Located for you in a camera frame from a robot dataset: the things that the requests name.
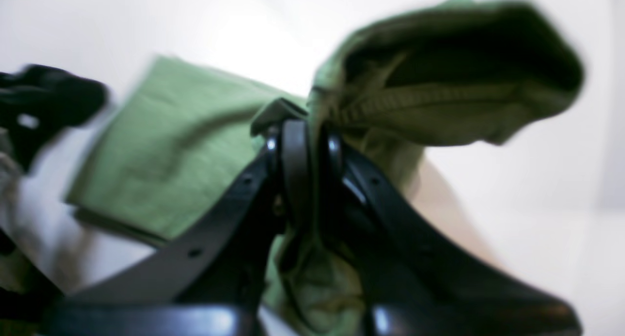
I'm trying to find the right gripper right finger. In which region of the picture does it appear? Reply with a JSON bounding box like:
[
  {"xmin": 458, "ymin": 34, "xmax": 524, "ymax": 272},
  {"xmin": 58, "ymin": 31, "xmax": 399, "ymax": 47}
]
[{"xmin": 317, "ymin": 126, "xmax": 583, "ymax": 336}]

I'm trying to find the green t-shirt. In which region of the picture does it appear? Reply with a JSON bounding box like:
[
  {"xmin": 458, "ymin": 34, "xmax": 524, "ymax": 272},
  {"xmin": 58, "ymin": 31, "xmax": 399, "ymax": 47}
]
[{"xmin": 68, "ymin": 0, "xmax": 584, "ymax": 336}]

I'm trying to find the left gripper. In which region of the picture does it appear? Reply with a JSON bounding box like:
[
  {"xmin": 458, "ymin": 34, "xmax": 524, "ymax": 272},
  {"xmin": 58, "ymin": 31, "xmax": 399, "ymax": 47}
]
[{"xmin": 0, "ymin": 64, "xmax": 109, "ymax": 173}]

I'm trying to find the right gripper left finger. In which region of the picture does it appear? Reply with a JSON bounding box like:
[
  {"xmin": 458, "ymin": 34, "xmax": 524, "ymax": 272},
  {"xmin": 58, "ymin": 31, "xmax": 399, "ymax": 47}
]
[{"xmin": 44, "ymin": 120, "xmax": 308, "ymax": 336}]

